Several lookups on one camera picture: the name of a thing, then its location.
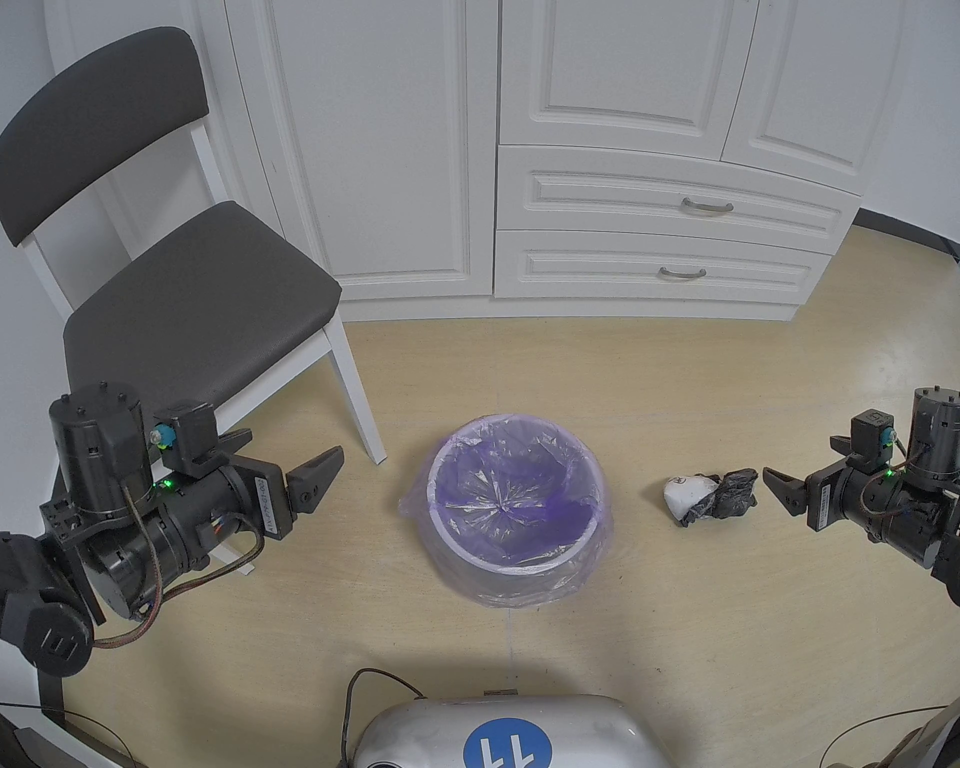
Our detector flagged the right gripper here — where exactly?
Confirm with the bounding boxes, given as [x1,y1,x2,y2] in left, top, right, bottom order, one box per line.
[762,435,886,535]

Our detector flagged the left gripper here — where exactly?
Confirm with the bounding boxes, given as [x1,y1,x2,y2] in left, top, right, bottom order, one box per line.
[161,427,345,558]

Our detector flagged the black plastic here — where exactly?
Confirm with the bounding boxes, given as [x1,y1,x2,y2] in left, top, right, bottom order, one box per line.
[678,466,760,528]

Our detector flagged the purple plastic bag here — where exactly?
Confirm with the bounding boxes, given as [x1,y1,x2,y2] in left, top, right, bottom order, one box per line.
[397,411,616,612]

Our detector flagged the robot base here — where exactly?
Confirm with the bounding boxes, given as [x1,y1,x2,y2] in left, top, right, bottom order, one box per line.
[358,693,672,768]

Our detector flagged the pale grey trash bin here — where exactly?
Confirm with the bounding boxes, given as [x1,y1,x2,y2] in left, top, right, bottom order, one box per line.
[426,416,606,601]

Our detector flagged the white chair dark grey cushions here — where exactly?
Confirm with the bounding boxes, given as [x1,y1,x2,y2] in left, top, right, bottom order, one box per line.
[0,26,387,579]

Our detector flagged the white wardrobe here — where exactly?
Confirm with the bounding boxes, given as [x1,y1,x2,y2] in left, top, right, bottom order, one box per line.
[187,0,912,325]

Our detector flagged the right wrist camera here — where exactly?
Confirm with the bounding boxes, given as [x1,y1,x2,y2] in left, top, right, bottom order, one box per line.
[849,408,899,475]

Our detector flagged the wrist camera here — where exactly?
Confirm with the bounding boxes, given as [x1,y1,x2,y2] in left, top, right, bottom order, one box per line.
[849,408,899,475]
[150,401,234,481]

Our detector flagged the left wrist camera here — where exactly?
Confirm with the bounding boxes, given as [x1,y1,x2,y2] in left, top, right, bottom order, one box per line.
[150,401,234,481]

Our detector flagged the thin black cable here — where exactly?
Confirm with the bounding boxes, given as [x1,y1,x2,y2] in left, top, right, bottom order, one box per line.
[0,701,144,768]
[821,699,960,768]

